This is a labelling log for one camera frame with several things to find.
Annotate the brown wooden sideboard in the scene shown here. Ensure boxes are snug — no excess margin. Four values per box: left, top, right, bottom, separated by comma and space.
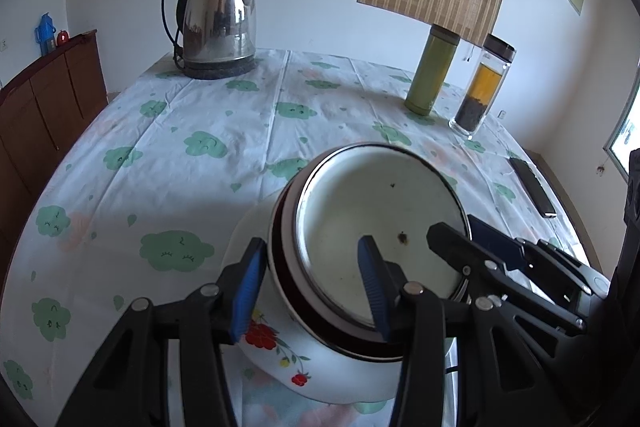
0, 29, 109, 248

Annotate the stainless steel bowl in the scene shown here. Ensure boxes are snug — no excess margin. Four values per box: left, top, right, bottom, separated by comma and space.
266, 146, 473, 363

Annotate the glass tea bottle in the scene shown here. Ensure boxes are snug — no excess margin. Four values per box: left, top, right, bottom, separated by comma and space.
448, 33, 517, 141

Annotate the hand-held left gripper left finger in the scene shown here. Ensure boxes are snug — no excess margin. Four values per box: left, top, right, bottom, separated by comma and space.
55, 237, 268, 427

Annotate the blue thermos jug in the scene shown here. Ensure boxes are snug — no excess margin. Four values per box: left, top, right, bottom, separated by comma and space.
34, 13, 57, 55

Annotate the stainless steel electric kettle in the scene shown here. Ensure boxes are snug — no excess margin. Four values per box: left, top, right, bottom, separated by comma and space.
161, 0, 262, 81

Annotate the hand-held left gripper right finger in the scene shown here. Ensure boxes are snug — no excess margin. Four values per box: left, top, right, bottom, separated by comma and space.
357, 235, 551, 427

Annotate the green thermos bottle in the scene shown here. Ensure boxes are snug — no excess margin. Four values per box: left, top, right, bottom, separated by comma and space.
404, 24, 461, 116

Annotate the bright window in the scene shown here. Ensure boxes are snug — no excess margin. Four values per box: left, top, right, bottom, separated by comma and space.
602, 62, 640, 182

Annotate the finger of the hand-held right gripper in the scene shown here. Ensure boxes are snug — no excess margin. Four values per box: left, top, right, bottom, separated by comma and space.
467, 214, 611, 308
426, 222, 588, 333

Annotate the black smartphone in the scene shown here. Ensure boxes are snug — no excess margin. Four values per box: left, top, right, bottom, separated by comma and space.
508, 157, 557, 219

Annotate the red flower white plate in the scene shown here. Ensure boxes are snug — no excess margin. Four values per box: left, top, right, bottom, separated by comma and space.
220, 202, 458, 405

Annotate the white enamel bowl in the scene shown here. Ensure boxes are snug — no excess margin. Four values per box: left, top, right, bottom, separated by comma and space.
292, 144, 471, 333

